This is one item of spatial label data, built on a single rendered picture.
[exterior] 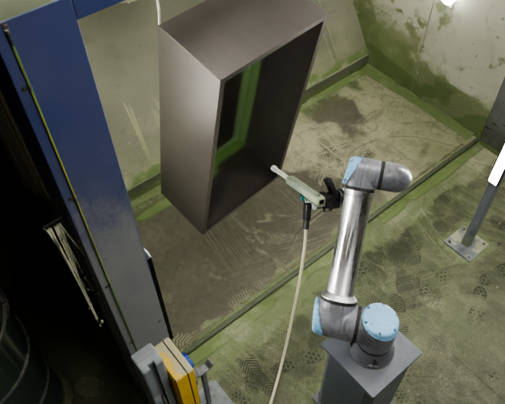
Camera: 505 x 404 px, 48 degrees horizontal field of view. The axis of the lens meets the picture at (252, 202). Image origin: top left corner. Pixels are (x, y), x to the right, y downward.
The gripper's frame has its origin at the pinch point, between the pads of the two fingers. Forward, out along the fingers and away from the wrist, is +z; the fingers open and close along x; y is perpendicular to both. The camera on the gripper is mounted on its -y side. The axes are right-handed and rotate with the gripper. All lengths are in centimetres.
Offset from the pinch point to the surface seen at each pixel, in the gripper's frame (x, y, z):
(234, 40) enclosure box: -9, -75, 46
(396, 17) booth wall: 127, -71, -148
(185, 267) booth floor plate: 70, 70, 34
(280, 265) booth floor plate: 44, 65, -17
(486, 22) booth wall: 55, -76, -158
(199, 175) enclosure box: 20, -10, 47
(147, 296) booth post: -35, 13, 90
